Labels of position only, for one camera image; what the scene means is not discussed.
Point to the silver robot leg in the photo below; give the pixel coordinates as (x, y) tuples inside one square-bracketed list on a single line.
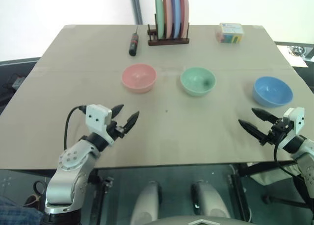
[(146, 203), (208, 200)]

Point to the clear box of colourful items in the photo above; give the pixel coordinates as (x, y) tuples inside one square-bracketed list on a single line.
[(230, 33)]

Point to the black red screwdriver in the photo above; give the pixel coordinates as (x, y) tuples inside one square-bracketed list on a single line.
[(133, 44)]

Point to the blue plate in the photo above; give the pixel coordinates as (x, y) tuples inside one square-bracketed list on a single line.
[(175, 14)]

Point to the pink bowl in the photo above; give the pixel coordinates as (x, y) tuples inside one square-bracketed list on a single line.
[(138, 78)]

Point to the grey robot torso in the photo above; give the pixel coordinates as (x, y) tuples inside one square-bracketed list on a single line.
[(196, 221)]

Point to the blue bowl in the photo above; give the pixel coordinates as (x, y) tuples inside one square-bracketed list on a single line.
[(272, 91)]

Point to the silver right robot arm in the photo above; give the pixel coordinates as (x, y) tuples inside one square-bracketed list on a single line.
[(303, 156)]

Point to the silver right robot leg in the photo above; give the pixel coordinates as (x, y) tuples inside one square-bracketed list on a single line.
[(208, 200)]

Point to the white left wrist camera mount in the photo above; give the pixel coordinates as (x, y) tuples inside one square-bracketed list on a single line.
[(97, 117)]

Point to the green plate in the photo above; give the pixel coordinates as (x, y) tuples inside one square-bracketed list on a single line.
[(159, 14)]

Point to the silver left robot leg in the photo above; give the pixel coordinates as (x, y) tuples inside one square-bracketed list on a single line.
[(146, 203)]

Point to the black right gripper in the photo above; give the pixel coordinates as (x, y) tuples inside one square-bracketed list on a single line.
[(277, 132)]

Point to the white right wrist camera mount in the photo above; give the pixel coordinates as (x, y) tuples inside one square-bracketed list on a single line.
[(294, 123)]

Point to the white paper sheet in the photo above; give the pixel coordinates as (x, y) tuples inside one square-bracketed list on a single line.
[(294, 57)]

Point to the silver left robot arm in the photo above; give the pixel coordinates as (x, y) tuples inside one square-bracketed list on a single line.
[(71, 168)]

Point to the black side table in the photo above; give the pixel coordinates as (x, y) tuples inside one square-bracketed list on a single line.
[(298, 60)]

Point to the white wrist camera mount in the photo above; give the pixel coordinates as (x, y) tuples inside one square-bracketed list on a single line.
[(294, 123), (97, 117)]

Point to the green bowl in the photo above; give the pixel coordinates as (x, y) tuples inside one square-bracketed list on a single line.
[(197, 82)]

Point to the grey vertical pole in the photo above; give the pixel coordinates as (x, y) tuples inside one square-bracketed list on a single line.
[(137, 4)]

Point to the pink plate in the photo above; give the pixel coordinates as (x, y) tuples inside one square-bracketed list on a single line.
[(184, 14), (167, 14)]

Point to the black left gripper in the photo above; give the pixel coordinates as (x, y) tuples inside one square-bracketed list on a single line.
[(117, 130)]

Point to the dark wooden plate rack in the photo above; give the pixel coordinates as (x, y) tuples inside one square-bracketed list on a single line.
[(169, 40)]

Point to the blue checkered cloth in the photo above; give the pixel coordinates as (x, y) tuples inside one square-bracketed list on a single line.
[(18, 211)]

